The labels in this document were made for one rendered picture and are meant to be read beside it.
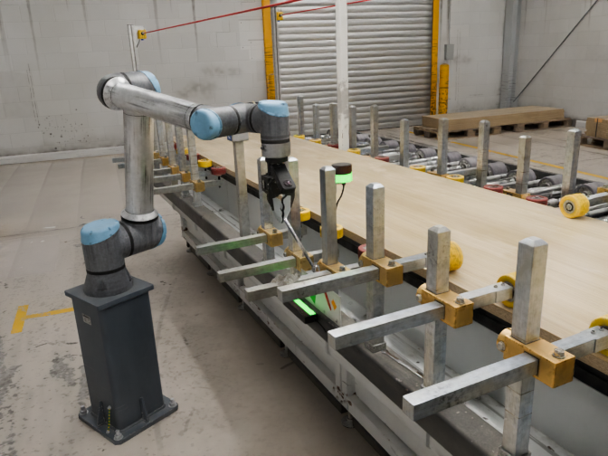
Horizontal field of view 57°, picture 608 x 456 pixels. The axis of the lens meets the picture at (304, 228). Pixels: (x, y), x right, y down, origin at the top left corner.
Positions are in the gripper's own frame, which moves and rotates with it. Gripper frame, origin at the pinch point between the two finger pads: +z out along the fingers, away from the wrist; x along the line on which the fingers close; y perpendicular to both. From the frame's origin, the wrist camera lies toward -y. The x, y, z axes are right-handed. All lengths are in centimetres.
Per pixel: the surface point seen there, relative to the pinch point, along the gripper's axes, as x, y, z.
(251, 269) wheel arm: 10.5, 3.5, 15.8
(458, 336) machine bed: -28, -51, 25
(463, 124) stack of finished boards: -562, 548, 76
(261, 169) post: -6.7, 32.2, -9.9
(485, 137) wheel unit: -116, 34, -10
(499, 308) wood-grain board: -24, -69, 8
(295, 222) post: -7.8, 7.3, 4.0
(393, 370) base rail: -6, -53, 28
